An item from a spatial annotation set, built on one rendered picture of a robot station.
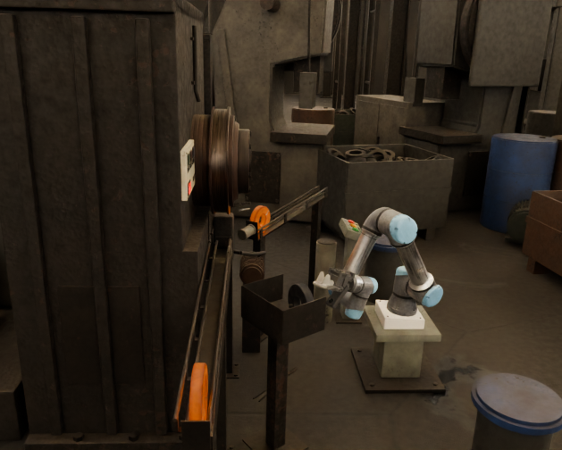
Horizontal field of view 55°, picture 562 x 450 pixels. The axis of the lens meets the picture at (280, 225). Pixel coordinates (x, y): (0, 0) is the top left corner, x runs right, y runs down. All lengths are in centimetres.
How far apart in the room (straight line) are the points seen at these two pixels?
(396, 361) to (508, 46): 362
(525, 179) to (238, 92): 275
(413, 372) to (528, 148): 296
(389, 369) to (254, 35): 326
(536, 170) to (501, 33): 130
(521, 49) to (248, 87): 259
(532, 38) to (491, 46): 49
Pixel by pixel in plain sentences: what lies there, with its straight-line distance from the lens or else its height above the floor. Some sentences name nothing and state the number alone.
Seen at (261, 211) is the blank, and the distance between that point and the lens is 289.
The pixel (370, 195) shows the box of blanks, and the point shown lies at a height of 46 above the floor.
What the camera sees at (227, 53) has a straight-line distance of 509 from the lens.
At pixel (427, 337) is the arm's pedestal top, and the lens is 274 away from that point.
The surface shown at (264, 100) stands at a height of 116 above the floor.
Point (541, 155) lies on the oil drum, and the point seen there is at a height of 76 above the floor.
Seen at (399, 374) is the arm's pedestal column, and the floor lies 4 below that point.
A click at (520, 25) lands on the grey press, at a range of 574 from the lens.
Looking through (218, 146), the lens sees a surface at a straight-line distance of 217.
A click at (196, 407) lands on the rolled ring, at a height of 71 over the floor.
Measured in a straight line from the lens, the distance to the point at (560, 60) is 942.
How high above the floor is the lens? 158
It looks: 18 degrees down
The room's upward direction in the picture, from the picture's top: 2 degrees clockwise
